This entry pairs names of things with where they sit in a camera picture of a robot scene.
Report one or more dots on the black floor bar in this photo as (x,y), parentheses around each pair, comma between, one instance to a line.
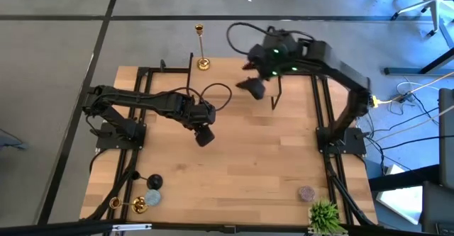
(397,181)

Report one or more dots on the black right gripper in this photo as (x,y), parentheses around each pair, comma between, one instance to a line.
(271,60)

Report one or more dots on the grey cabinet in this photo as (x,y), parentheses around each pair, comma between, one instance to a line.
(447,140)

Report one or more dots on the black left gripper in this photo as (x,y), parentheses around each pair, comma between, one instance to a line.
(198,117)

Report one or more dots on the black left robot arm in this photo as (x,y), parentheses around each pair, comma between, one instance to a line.
(149,99)

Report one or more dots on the dark grey box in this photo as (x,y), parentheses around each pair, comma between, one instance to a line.
(438,211)

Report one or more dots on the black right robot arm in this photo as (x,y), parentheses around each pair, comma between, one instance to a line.
(340,69)

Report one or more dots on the green plant in white pot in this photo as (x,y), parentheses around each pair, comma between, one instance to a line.
(326,216)

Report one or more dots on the black candlestick holder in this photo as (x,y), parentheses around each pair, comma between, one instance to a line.
(155,182)

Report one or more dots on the black overhead frame beam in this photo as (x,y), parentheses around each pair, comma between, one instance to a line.
(71,227)

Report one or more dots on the black table rail frame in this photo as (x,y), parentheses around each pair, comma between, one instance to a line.
(315,101)

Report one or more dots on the gold candlestick holder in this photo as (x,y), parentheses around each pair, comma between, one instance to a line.
(140,205)
(203,64)

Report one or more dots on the white floor panel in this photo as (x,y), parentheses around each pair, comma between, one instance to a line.
(401,200)

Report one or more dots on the grey mesh office chair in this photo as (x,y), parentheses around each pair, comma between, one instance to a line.
(433,5)

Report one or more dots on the silver frame bracket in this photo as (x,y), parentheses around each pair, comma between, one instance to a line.
(131,227)

